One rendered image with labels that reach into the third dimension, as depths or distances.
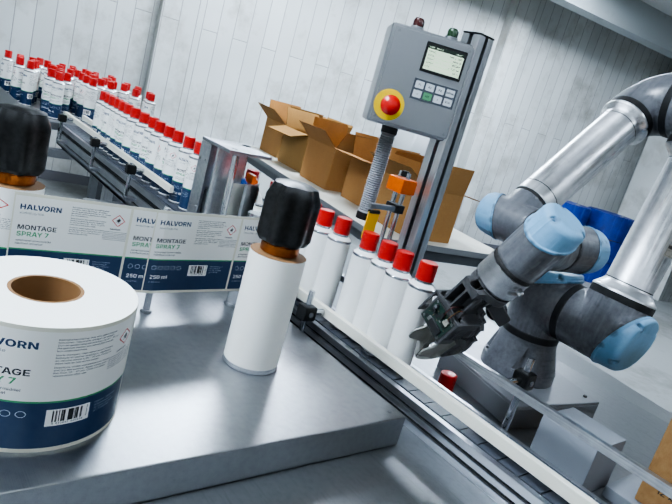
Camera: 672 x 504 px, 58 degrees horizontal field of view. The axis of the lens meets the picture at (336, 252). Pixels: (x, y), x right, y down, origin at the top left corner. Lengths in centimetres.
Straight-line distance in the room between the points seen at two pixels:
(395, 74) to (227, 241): 45
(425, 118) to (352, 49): 499
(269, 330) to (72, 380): 33
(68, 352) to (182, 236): 43
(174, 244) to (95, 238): 13
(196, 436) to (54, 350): 21
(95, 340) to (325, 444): 36
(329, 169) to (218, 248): 246
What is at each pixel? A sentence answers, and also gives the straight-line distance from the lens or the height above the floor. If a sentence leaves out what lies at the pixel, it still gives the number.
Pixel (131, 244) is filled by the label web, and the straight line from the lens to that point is 103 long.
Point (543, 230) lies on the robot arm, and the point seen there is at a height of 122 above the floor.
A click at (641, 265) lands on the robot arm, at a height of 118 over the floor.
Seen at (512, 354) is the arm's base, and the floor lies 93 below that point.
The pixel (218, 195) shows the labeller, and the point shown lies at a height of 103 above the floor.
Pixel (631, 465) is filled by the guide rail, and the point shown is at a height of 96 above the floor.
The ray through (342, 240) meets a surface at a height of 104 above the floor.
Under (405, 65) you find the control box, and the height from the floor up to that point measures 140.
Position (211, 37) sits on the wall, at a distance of 569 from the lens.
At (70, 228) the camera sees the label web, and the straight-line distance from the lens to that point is 100.
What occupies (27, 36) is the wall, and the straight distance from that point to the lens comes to 549.
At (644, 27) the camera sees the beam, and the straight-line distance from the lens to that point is 755.
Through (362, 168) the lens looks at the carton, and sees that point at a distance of 332.
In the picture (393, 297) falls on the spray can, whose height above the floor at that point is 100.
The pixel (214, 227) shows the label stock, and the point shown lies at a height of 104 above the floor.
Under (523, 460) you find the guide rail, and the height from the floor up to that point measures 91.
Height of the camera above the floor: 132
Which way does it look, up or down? 14 degrees down
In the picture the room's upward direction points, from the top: 16 degrees clockwise
